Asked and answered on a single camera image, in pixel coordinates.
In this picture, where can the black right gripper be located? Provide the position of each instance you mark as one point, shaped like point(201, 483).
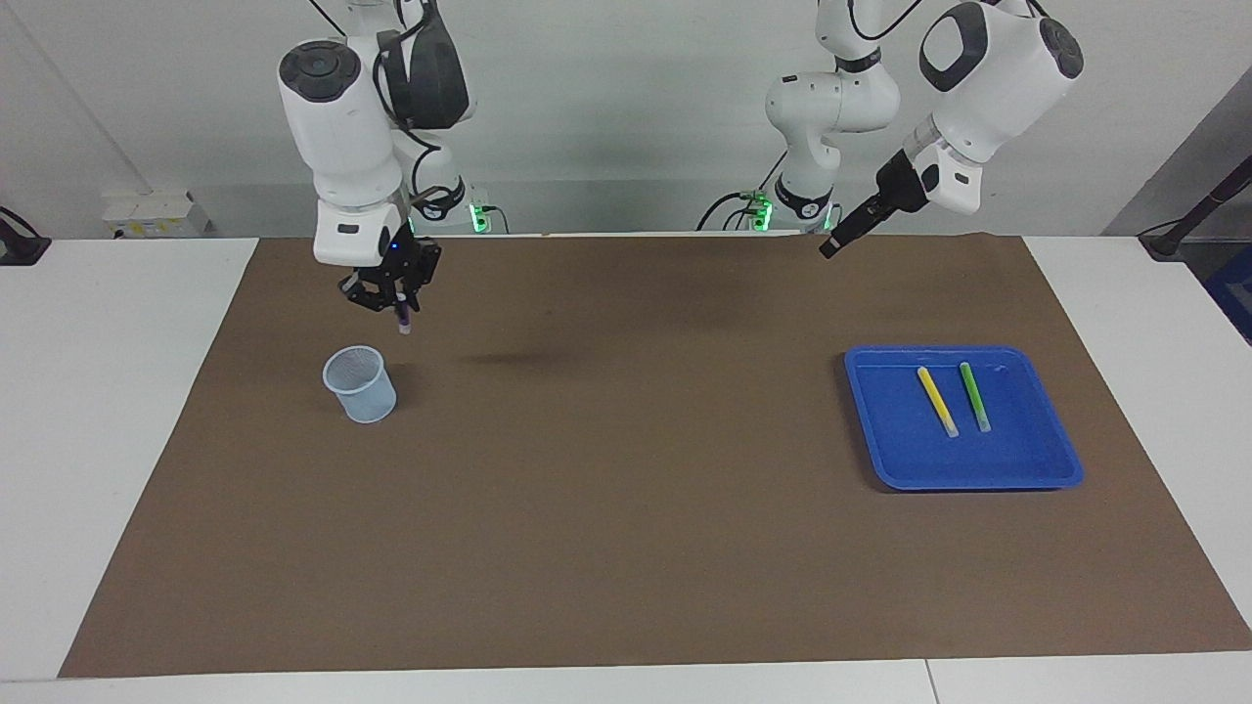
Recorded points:
point(401, 264)

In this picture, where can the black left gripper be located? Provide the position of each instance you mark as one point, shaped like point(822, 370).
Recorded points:
point(900, 186)

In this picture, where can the purple pen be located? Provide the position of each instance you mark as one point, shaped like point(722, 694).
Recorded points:
point(403, 321)

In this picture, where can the yellow pen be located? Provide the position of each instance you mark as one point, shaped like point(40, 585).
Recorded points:
point(937, 401)

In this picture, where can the green pen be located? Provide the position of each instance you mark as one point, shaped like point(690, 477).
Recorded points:
point(974, 396)

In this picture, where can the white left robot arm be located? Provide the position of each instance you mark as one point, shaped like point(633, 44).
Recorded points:
point(988, 78)

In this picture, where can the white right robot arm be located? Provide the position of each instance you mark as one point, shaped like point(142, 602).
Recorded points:
point(337, 127)

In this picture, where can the pale blue mesh cup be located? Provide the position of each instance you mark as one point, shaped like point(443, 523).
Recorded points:
point(367, 401)

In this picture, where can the white power strip box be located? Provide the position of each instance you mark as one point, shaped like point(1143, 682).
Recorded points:
point(147, 213)

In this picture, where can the blue plastic tray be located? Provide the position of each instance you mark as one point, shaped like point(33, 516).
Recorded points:
point(1017, 460)

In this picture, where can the brown table mat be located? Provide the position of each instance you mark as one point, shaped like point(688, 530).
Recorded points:
point(626, 489)

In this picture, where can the black stand pole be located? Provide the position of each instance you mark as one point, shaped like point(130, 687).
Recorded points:
point(1164, 242)

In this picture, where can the black table clamp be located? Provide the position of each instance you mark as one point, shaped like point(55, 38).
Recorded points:
point(20, 249)

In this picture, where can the blue crate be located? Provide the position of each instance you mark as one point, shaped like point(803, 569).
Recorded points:
point(1234, 288)

